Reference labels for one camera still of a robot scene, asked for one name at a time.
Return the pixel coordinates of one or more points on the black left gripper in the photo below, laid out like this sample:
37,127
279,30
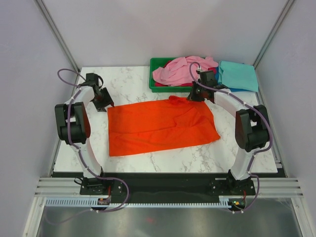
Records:
108,101

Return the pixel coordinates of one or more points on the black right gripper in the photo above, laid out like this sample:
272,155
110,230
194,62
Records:
192,97

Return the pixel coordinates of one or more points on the orange t shirt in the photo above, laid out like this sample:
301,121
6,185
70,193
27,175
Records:
159,125

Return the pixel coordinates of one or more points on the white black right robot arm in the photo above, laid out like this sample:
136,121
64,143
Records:
253,134

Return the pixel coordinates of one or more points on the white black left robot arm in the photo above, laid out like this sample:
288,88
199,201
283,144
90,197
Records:
74,128

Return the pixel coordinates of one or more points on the pink t shirt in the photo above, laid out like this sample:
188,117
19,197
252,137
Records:
176,72

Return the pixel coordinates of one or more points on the blue folded t shirt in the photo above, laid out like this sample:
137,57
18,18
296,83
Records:
232,88

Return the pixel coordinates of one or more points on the teal folded t shirt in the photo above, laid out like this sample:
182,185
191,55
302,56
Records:
237,75

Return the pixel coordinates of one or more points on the green plastic bin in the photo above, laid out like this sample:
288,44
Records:
154,64

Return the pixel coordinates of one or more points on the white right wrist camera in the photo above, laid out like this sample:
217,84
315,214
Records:
199,70

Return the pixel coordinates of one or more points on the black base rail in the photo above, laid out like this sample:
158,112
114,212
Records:
174,187

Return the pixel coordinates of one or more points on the white slotted cable duct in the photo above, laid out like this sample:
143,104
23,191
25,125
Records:
95,202

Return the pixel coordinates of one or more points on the left aluminium frame post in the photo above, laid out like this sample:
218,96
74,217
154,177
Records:
55,31

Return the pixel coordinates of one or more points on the aluminium frame post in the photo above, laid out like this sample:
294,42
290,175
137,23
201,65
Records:
273,32
55,31

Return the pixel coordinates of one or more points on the right aluminium frame post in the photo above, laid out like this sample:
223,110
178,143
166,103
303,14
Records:
273,32

